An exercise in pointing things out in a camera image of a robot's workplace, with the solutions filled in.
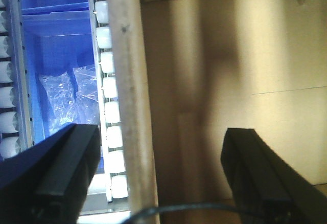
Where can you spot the outer white roller track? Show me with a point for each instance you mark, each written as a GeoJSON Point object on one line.
{"type": "Point", "coordinates": [16, 125]}

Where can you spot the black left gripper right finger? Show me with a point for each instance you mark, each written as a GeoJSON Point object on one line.
{"type": "Point", "coordinates": [264, 187]}

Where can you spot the clear plastic bag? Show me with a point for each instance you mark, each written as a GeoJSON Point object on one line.
{"type": "Point", "coordinates": [87, 95]}
{"type": "Point", "coordinates": [60, 93]}

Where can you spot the blue plastic bin left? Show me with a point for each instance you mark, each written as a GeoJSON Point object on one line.
{"type": "Point", "coordinates": [58, 38]}

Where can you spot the roller track left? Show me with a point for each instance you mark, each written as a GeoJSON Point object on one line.
{"type": "Point", "coordinates": [108, 102]}

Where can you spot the brown EcoFlow cardboard box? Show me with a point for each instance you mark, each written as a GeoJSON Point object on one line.
{"type": "Point", "coordinates": [187, 70]}

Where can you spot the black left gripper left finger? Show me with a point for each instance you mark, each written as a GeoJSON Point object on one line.
{"type": "Point", "coordinates": [48, 183]}

